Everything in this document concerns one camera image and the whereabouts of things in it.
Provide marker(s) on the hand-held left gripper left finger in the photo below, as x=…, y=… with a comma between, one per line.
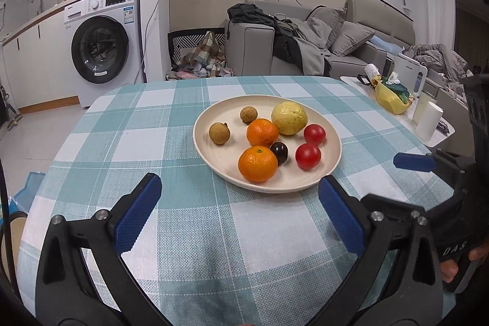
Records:
x=137, y=213

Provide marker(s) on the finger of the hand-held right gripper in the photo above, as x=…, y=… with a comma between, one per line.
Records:
x=414, y=161
x=393, y=209

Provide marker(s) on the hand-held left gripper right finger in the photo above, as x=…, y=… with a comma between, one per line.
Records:
x=342, y=215

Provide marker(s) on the large red tomato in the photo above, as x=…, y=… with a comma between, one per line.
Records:
x=308, y=156

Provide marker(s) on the small red tomato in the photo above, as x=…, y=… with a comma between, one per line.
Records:
x=314, y=134

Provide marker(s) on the dark purple plum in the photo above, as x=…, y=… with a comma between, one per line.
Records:
x=280, y=153

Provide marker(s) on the orange mandarin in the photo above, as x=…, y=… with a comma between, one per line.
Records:
x=258, y=164
x=262, y=132

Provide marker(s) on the cream round plate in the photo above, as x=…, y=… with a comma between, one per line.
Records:
x=229, y=161

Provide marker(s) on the brown longan with stem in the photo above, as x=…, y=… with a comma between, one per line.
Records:
x=219, y=134

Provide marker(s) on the person's right hand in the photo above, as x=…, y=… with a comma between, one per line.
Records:
x=449, y=270

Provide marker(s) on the white paper roll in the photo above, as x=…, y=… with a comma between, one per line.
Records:
x=428, y=121

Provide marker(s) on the white side table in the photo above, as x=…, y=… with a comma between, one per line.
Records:
x=405, y=119

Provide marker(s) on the white cup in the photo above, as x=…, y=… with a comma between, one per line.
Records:
x=420, y=106

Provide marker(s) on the yellow plastic bag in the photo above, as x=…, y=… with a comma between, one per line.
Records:
x=389, y=100

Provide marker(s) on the white heater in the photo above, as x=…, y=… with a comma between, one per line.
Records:
x=408, y=72

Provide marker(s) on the white bottle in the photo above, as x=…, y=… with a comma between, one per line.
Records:
x=371, y=72

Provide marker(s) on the grey blanket pile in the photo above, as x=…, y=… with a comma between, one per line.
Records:
x=439, y=60

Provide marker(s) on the yellow lemon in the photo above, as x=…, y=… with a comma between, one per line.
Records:
x=289, y=118

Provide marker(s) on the light blue cloth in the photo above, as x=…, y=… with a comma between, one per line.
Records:
x=386, y=43

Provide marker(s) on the beige round stool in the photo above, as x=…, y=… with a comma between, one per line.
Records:
x=15, y=253

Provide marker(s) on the grey cushion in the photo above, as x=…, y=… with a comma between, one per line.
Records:
x=328, y=22
x=351, y=37

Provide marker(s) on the grey garment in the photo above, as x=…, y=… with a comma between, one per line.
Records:
x=309, y=55

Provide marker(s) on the white washing machine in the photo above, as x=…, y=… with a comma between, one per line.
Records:
x=107, y=51

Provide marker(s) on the plaid cloth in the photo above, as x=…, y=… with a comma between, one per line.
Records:
x=202, y=53

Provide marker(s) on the black laundry basket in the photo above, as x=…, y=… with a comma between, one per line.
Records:
x=179, y=43

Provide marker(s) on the white kitchen cabinet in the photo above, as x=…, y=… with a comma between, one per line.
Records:
x=42, y=62

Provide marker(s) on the grey sofa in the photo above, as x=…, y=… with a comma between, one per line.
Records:
x=248, y=51

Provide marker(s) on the dark clothes pile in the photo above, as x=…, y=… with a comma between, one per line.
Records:
x=252, y=14

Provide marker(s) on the metal faucet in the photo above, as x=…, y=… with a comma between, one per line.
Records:
x=38, y=3

